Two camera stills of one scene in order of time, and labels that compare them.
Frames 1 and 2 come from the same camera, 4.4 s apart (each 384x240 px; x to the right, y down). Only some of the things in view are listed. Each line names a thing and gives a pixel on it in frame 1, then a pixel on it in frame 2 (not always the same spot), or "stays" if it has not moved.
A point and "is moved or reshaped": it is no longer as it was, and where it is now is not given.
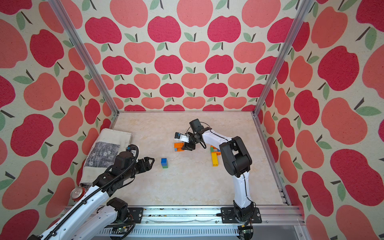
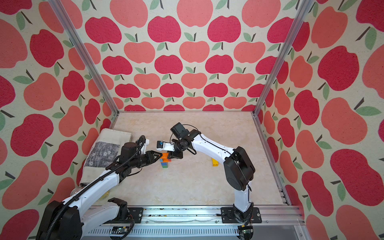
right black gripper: (188, 146) to (174, 154)
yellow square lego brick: (215, 160) stays
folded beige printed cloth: (110, 145) stays
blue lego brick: (164, 162) stays
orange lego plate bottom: (179, 146) is moved or reshaped
